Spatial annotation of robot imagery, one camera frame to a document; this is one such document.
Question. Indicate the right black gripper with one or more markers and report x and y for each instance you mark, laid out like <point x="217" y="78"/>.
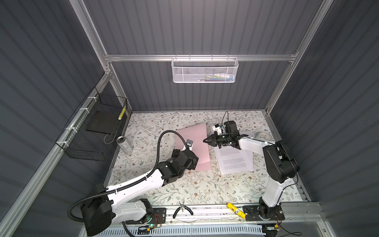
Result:
<point x="214" y="142"/>

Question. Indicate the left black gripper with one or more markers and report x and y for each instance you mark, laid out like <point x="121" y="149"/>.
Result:
<point x="193" y="164"/>

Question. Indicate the pink file folder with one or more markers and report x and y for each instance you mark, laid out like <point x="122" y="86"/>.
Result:
<point x="197" y="134"/>

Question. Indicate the printed paper sheet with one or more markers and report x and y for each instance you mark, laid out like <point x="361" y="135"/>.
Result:
<point x="232" y="160"/>
<point x="216" y="128"/>

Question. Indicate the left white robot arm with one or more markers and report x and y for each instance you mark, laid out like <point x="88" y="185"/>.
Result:
<point x="113" y="203"/>

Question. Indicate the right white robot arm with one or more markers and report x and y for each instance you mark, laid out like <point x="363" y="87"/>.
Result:
<point x="280" y="167"/>

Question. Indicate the white round timer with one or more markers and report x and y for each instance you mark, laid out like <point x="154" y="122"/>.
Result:
<point x="263" y="136"/>

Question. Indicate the silver metal can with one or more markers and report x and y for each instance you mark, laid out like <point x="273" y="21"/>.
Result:
<point x="124" y="145"/>

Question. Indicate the yellow marker in basket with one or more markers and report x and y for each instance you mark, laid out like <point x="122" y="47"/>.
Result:
<point x="122" y="113"/>

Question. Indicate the yellow glue tube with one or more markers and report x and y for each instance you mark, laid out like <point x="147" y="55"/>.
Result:
<point x="236" y="210"/>

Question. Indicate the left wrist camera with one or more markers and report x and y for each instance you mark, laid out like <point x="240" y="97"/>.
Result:
<point x="188" y="145"/>

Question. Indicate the black handled pliers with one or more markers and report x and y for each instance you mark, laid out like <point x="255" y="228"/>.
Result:
<point x="182" y="207"/>

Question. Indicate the white wire mesh basket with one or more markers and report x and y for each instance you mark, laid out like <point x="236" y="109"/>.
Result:
<point x="204" y="71"/>

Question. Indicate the white perforated cable tray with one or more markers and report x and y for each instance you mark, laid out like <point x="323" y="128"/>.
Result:
<point x="227" y="230"/>

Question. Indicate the black wire mesh basket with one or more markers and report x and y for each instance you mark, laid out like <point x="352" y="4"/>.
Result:
<point x="93" y="134"/>

